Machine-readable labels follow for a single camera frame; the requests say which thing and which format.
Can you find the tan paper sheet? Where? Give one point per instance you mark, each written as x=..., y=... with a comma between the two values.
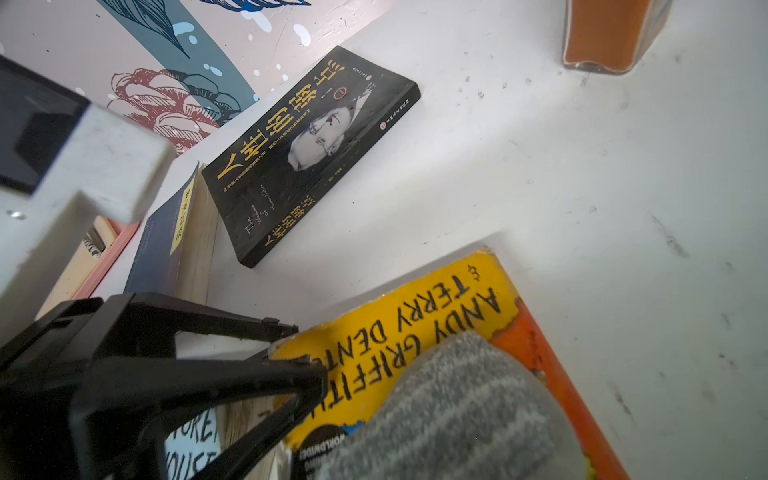
x=77, y=270

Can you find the blue book yellow label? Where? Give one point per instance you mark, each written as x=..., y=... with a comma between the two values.
x=175, y=252

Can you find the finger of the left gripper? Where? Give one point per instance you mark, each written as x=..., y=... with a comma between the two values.
x=210, y=321

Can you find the yellow orange treehouse book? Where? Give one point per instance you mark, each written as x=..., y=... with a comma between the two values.
x=368, y=349

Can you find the grey striped cloth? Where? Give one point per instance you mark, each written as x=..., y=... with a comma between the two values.
x=464, y=410

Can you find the brown spice jar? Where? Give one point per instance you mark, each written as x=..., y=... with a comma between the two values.
x=611, y=36

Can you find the colourful treehouse book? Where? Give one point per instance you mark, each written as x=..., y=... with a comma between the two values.
x=193, y=446

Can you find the pink tray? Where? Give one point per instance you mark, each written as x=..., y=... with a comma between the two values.
x=122, y=234

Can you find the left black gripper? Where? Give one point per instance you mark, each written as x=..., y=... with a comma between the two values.
x=90, y=391

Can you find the black book with face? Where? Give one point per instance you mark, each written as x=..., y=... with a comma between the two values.
x=270, y=177

